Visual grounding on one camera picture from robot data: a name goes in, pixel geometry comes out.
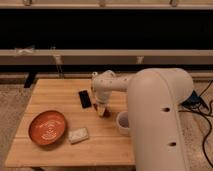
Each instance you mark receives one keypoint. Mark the black smartphone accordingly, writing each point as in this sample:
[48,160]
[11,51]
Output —
[84,98]

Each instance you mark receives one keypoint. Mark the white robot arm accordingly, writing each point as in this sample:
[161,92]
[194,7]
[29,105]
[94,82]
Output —
[152,97]

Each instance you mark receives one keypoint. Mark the white sponge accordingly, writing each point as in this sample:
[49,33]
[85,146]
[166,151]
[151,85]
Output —
[78,135]

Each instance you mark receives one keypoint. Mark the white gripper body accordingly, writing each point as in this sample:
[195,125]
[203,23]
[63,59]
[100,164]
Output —
[101,103]

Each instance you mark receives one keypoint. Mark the wooden table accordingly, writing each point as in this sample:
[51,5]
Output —
[90,140]

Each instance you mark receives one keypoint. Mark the wooden rail barrier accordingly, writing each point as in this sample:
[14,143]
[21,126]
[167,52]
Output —
[50,57]

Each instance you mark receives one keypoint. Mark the red pepper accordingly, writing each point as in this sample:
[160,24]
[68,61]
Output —
[106,113]

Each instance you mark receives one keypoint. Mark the orange ceramic bowl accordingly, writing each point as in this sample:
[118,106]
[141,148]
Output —
[47,127]

